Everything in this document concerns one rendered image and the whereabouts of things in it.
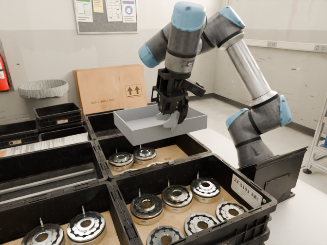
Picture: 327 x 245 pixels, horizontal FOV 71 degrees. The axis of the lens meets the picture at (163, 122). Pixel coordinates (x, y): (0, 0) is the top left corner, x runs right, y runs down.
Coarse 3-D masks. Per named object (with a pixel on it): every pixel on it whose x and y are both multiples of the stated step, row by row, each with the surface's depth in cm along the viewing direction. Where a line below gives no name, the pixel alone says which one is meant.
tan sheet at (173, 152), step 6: (156, 150) 109; (162, 150) 109; (168, 150) 109; (174, 150) 109; (180, 150) 109; (162, 156) 104; (168, 156) 104; (174, 156) 104; (180, 156) 104; (186, 156) 104; (108, 162) 99; (132, 168) 95; (138, 168) 95; (114, 174) 91
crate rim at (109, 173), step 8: (112, 136) 100; (120, 136) 100; (192, 136) 100; (96, 144) 93; (200, 144) 93; (208, 152) 87; (104, 160) 82; (176, 160) 82; (144, 168) 78; (112, 176) 73; (120, 176) 73
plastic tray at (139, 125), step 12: (132, 108) 86; (144, 108) 88; (156, 108) 91; (192, 108) 85; (120, 120) 76; (132, 120) 87; (144, 120) 87; (156, 120) 87; (192, 120) 76; (204, 120) 78; (132, 132) 67; (144, 132) 69; (156, 132) 71; (168, 132) 73; (180, 132) 75; (132, 144) 69
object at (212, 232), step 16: (192, 160) 82; (224, 160) 82; (128, 176) 73; (240, 176) 74; (256, 208) 61; (272, 208) 62; (128, 224) 56; (224, 224) 56; (240, 224) 58; (192, 240) 52; (208, 240) 54
